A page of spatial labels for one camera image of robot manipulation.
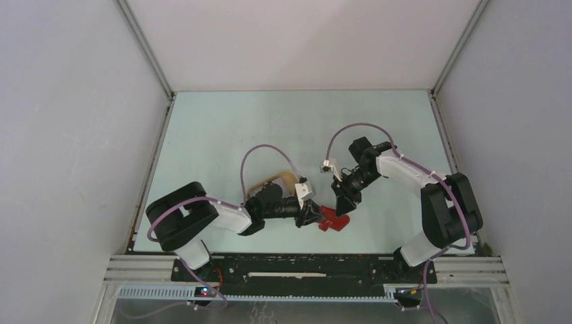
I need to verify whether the aluminium frame rail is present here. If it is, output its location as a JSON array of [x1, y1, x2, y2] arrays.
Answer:
[[92, 253, 521, 323]]

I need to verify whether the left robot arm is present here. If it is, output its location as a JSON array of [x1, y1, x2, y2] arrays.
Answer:
[[145, 181, 325, 281]]

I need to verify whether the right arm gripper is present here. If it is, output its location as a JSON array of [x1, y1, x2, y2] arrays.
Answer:
[[331, 167, 381, 218]]

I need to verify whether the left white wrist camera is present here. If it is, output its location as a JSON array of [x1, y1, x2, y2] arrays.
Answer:
[[295, 177, 315, 209]]

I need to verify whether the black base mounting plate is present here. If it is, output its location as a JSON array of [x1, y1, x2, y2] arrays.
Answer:
[[197, 253, 437, 298]]

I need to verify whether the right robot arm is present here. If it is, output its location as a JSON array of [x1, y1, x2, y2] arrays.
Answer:
[[320, 136, 483, 282]]

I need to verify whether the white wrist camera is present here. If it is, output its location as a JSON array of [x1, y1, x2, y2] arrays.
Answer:
[[320, 159, 342, 182], [295, 177, 315, 209]]

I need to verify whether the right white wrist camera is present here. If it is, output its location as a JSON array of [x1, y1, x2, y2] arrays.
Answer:
[[320, 159, 342, 182]]

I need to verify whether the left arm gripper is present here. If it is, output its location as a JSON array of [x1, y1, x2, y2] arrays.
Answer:
[[263, 198, 326, 228]]

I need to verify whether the beige oval plastic tray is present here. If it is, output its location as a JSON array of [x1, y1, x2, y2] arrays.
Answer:
[[247, 170, 299, 198]]

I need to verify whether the red leather card holder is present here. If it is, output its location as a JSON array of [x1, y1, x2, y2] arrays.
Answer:
[[318, 205, 351, 232]]

